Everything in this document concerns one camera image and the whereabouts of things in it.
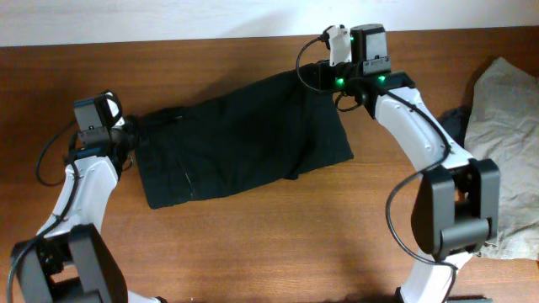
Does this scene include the dark blue cloth piece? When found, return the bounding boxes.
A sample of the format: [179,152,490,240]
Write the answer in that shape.
[438,105,472,146]

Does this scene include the grey crumpled garment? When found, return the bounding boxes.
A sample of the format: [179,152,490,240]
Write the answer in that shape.
[464,57,538,261]

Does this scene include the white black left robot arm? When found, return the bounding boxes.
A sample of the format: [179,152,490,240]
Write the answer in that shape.
[6,90,162,302]

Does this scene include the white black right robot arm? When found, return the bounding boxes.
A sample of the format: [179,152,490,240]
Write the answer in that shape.
[316,24,500,303]

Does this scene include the black shorts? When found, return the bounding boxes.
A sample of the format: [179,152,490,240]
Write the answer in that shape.
[135,66,354,209]

